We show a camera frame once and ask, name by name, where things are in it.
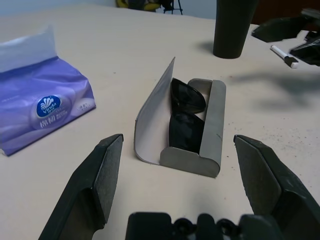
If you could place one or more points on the black capped white marker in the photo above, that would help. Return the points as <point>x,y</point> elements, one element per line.
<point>282,55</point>

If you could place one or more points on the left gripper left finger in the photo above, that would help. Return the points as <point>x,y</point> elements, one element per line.
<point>97,180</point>

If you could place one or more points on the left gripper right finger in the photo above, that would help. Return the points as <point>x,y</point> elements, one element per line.
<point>275,185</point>

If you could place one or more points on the purple tissue pack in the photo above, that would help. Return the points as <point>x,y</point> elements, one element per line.
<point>45,100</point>

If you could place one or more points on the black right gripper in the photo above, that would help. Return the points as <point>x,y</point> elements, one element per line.
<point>312,16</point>

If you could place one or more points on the black sunglasses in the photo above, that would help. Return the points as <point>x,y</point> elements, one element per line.
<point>185,125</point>

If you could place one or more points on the black plastic cup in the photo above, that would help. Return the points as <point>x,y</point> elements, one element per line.
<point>232,27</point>

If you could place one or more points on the black tripod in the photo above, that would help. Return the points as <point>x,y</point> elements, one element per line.
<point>178,8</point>

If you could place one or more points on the wooden stool yellow-green seat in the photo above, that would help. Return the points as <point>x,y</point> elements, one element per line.
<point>153,6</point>

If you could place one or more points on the dark brown door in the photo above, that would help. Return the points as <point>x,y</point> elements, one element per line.
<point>275,10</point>

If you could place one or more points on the grey glasses case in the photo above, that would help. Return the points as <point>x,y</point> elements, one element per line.
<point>212,130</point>

